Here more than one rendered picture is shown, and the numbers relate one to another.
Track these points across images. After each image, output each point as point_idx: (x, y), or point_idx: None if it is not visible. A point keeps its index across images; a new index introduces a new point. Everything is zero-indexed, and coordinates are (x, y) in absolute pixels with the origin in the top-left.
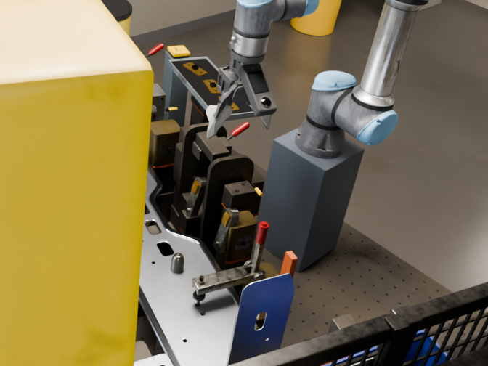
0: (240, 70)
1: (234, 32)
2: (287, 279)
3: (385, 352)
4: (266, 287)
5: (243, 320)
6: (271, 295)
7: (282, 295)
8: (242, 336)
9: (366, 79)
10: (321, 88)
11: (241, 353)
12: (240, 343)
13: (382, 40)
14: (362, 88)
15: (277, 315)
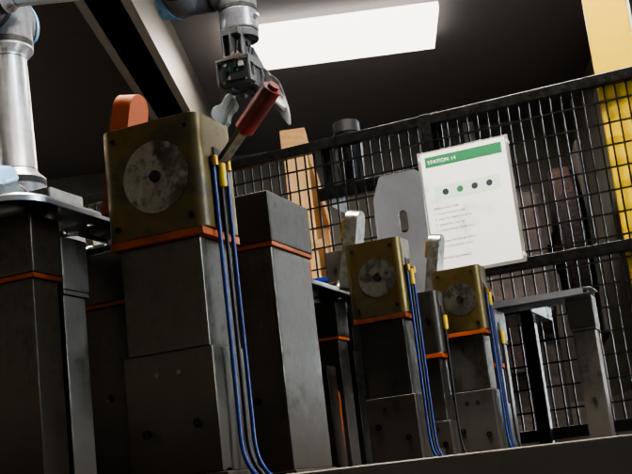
0: (254, 53)
1: (254, 8)
2: (381, 182)
3: (442, 130)
4: (400, 181)
5: (418, 211)
6: (395, 194)
7: (384, 200)
8: (419, 231)
9: (31, 152)
10: (16, 177)
11: (420, 254)
12: (420, 240)
13: (29, 99)
14: (31, 165)
15: (387, 224)
